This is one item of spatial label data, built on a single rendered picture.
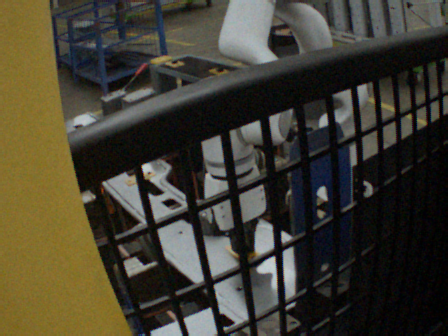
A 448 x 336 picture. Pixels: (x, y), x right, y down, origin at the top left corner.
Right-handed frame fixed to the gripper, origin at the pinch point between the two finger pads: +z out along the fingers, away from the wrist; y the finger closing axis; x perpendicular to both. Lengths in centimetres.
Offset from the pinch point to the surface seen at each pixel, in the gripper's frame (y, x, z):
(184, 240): 5.7, -13.3, 3.1
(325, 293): 3.3, 29.5, -4.5
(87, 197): 18.1, -39.1, -1.6
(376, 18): -372, -291, 45
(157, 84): -30, -94, -4
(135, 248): 15.2, -18.9, 4.1
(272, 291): 3.3, 13.9, 3.3
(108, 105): -13, -102, -1
